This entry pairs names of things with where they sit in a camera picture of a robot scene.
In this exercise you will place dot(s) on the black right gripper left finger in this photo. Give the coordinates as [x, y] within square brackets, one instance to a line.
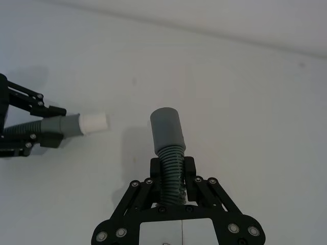
[132, 201]

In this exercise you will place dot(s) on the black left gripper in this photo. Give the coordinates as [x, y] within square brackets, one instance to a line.
[2, 102]

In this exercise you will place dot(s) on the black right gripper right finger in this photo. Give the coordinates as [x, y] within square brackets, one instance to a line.
[217, 201]

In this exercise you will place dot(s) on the white plastic tube connector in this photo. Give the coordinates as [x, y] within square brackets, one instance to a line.
[94, 123]

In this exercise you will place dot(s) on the white table cloth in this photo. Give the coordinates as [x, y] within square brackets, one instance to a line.
[230, 127]

